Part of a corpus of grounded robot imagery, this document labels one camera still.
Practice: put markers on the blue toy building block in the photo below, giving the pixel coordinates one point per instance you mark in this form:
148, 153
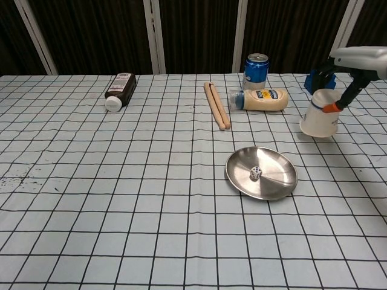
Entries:
310, 83

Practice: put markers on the white metal frame post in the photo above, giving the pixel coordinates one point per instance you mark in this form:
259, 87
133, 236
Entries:
154, 36
344, 27
36, 36
240, 30

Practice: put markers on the silver metal plate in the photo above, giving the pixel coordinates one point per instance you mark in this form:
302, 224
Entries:
272, 181

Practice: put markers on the blue soda can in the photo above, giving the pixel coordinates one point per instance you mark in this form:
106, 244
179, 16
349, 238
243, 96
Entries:
256, 72

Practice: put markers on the brown bottle white cap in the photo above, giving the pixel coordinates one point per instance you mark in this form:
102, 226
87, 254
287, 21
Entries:
121, 89

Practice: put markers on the light blue checkered tablecloth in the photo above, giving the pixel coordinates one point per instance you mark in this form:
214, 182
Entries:
121, 196

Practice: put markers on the mayonnaise squeeze bottle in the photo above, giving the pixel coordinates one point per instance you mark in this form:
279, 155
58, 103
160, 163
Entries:
266, 99

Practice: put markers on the white die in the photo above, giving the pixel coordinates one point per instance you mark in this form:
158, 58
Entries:
255, 172

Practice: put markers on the white paper cup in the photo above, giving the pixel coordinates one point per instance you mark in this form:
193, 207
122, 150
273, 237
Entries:
319, 121

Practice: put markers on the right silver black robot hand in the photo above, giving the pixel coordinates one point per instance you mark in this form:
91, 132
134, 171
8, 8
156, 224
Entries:
362, 57

